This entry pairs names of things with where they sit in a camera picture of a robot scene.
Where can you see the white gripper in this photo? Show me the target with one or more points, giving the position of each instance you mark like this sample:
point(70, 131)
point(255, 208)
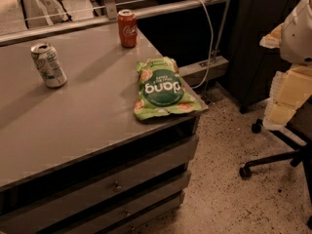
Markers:
point(297, 38)

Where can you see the red coke can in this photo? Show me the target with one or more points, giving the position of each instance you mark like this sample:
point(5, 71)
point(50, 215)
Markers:
point(127, 24)

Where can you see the green rice chip bag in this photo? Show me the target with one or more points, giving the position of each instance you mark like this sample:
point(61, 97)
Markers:
point(161, 91)

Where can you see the white green soda can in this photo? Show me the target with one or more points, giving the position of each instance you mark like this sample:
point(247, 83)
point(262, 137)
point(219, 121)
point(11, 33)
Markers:
point(46, 61)

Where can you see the grey drawer cabinet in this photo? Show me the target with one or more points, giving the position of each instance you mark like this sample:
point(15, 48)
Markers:
point(76, 160)

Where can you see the metal railing frame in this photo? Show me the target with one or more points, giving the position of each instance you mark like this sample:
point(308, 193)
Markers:
point(115, 17)

